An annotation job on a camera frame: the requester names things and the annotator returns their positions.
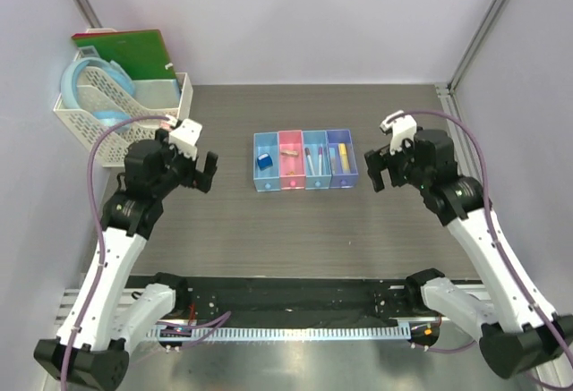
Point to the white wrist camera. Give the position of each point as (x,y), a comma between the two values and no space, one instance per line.
(183,135)
(400,127)

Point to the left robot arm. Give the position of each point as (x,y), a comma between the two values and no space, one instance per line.
(93,346)

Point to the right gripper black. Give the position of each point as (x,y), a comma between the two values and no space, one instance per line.
(380,159)

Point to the purple bin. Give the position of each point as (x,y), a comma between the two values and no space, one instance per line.
(341,180)

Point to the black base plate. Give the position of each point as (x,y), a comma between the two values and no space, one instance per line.
(289,302)

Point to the beige wooden eraser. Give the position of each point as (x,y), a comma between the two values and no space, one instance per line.
(289,153)

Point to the pink white marker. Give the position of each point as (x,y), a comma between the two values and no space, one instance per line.
(320,160)

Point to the brown white marker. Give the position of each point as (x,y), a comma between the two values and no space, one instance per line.
(308,156)

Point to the green folder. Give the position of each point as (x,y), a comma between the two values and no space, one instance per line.
(141,53)

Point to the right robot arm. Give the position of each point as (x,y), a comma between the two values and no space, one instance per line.
(519,329)

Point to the white perforated file rack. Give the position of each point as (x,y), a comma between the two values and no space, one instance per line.
(151,97)

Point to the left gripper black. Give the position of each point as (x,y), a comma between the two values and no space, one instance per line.
(198,178)

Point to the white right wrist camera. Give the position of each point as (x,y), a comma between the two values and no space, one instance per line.
(400,127)

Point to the slotted cable duct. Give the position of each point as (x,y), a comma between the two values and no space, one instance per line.
(250,335)

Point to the light blue headband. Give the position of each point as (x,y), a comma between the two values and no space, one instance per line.
(92,99)

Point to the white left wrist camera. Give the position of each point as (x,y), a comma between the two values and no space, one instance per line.
(183,135)

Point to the yellow highlighter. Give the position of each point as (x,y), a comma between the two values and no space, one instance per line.
(344,161)

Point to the blue white eraser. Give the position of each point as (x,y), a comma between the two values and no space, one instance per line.
(264,161)

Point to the aluminium frame rail right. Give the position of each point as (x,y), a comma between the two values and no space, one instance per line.
(447,91)

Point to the pink bin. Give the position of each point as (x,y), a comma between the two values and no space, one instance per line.
(291,140)

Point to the light blue bin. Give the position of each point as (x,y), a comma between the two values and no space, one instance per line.
(268,179)

